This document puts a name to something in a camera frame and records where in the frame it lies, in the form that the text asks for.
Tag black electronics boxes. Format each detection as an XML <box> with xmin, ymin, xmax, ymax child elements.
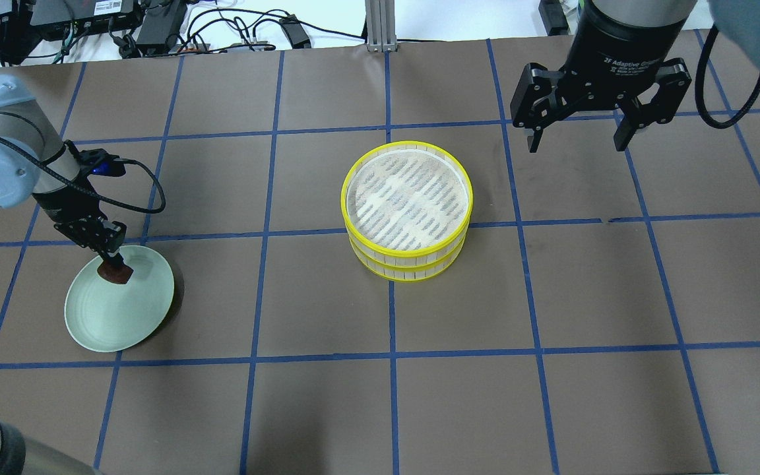
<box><xmin>0</xmin><ymin>1</ymin><xmax>192</xmax><ymax>65</ymax></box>

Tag black power brick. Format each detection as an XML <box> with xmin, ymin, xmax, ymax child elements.
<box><xmin>278</xmin><ymin>18</ymin><xmax>313</xmax><ymax>50</ymax></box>

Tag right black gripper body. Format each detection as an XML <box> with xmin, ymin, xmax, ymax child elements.
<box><xmin>559</xmin><ymin>1</ymin><xmax>684</xmax><ymax>116</ymax></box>

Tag light green plate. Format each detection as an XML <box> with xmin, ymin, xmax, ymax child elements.
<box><xmin>64</xmin><ymin>245</ymin><xmax>175</xmax><ymax>354</ymax></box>

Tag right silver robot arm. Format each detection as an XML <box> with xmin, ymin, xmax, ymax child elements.
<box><xmin>510</xmin><ymin>1</ymin><xmax>760</xmax><ymax>152</ymax></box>

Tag black power adapter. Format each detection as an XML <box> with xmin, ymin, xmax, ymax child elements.
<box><xmin>538</xmin><ymin>0</ymin><xmax>570</xmax><ymax>36</ymax></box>

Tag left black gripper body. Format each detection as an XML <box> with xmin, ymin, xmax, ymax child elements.
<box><xmin>34</xmin><ymin>187</ymin><xmax>108</xmax><ymax>247</ymax></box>

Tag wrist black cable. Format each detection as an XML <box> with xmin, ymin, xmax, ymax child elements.
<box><xmin>695</xmin><ymin>30</ymin><xmax>760</xmax><ymax>129</ymax></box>
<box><xmin>0</xmin><ymin>131</ymin><xmax>166</xmax><ymax>215</ymax></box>

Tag aluminium frame post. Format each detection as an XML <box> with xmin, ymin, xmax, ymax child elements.
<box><xmin>364</xmin><ymin>0</ymin><xmax>398</xmax><ymax>52</ymax></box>

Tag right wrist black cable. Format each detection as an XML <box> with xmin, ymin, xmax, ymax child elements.
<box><xmin>695</xmin><ymin>30</ymin><xmax>760</xmax><ymax>129</ymax></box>

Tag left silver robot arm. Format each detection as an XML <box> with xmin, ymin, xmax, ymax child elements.
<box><xmin>0</xmin><ymin>75</ymin><xmax>132</xmax><ymax>474</ymax></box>

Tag yellow bamboo steamer layer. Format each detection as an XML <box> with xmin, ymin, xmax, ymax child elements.
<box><xmin>340</xmin><ymin>141</ymin><xmax>474</xmax><ymax>259</ymax></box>
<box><xmin>348</xmin><ymin>232</ymin><xmax>466</xmax><ymax>282</ymax></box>

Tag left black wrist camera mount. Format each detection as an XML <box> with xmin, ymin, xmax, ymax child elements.
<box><xmin>63</xmin><ymin>141</ymin><xmax>126</xmax><ymax>177</ymax></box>

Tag brown bun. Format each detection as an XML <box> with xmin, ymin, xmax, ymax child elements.
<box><xmin>96</xmin><ymin>255</ymin><xmax>135</xmax><ymax>285</ymax></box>

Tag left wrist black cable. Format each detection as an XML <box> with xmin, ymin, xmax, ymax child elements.
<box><xmin>0</xmin><ymin>131</ymin><xmax>166</xmax><ymax>215</ymax></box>

